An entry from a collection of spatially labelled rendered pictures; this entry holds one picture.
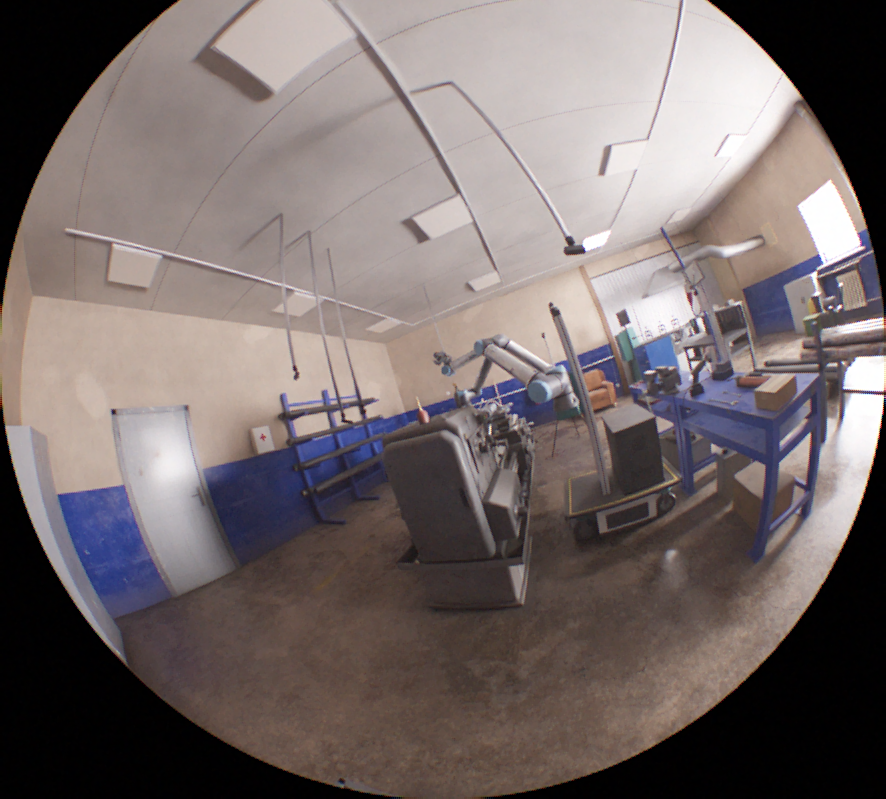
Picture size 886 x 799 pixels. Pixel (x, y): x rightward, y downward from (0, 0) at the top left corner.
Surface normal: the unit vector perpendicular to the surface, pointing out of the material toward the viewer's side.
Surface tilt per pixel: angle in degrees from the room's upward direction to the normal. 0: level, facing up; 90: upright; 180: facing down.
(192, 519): 90
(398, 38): 180
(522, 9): 180
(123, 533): 90
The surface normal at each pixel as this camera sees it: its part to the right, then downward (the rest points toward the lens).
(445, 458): -0.33, -0.04
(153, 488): 0.89, -0.33
